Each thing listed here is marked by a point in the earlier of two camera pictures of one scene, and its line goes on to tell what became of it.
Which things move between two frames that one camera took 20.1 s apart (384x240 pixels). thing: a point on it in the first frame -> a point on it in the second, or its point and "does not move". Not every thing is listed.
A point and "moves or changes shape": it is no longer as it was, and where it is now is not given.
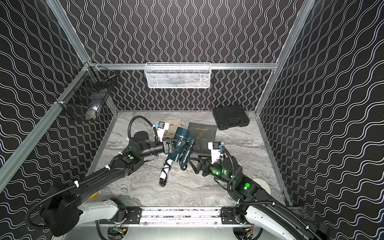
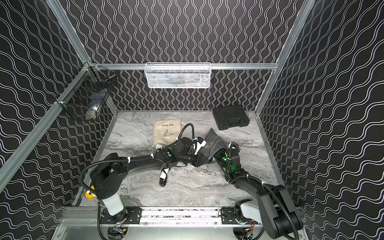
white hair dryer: x=165 y=170 does not move
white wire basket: x=178 y=75 does not move
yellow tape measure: x=93 y=195 does not move
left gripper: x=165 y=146 -> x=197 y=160
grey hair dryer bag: x=203 y=134 moves or changes shape
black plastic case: x=230 y=116 does not move
